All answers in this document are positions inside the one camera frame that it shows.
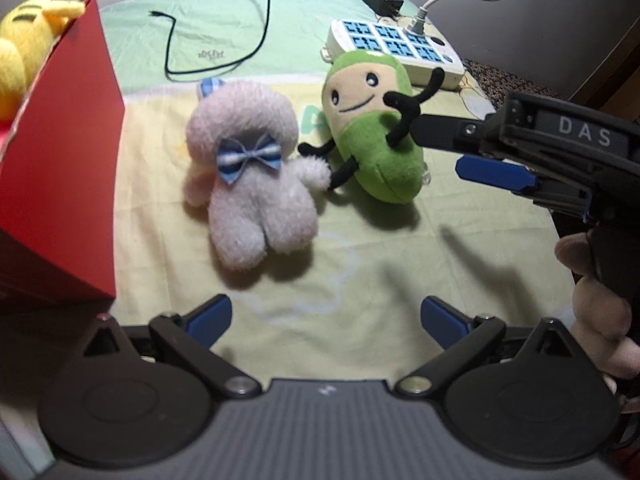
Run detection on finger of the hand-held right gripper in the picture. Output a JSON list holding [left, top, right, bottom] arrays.
[[454, 154, 541, 196], [411, 113, 489, 154]]

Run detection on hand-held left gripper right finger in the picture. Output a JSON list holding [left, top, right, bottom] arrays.
[[394, 296, 582, 402]]

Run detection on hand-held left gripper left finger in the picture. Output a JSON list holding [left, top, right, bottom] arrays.
[[80, 294, 263, 402]]

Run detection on green plush toy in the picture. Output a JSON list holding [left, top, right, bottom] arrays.
[[297, 49, 446, 206]]

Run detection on pale pink bunny plush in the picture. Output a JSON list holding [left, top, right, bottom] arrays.
[[183, 77, 334, 272]]

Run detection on red cardboard box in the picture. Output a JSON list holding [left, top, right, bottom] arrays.
[[0, 0, 126, 312]]

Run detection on yellow tiger plush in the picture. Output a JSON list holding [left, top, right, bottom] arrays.
[[0, 0, 86, 124]]

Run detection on person's right hand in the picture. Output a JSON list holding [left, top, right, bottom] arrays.
[[554, 232, 640, 414]]

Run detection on dark patterned mattress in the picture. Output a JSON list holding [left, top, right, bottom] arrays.
[[460, 57, 567, 112]]

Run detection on green yellow baby blanket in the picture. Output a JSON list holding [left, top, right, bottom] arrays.
[[95, 0, 577, 397]]

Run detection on wooden cabinet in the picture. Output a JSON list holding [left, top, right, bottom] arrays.
[[565, 7, 640, 127]]

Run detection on white power strip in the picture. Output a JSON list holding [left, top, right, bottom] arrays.
[[319, 17, 466, 92]]

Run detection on black adapter cable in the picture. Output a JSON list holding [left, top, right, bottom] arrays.
[[148, 0, 369, 84]]

